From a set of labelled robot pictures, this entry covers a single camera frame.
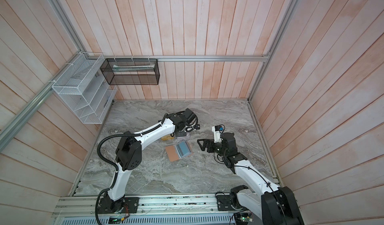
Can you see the left aluminium wall rail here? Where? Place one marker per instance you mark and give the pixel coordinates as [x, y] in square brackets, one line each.
[14, 126]

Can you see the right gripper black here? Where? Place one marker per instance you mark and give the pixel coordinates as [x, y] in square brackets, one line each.
[207, 141]

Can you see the white wire mesh shelf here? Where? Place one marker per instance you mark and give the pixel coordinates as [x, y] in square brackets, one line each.
[84, 89]

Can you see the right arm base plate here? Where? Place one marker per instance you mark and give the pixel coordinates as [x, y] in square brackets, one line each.
[242, 201]

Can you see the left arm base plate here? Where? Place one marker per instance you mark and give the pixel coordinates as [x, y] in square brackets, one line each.
[123, 205]

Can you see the yellow VIP card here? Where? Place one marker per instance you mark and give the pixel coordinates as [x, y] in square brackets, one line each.
[167, 137]

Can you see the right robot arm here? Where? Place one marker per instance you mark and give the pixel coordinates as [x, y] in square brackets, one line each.
[273, 204]

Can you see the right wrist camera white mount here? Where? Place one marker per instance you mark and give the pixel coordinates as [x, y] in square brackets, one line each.
[218, 130]

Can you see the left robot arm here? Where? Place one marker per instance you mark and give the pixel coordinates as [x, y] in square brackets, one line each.
[131, 145]

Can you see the black mesh basket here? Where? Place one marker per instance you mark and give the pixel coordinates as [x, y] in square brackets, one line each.
[131, 71]

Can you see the aluminium front rail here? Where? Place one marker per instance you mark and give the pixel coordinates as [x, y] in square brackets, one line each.
[197, 209]

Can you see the horizontal aluminium wall rail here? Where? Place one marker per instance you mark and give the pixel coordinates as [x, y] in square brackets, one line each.
[194, 58]

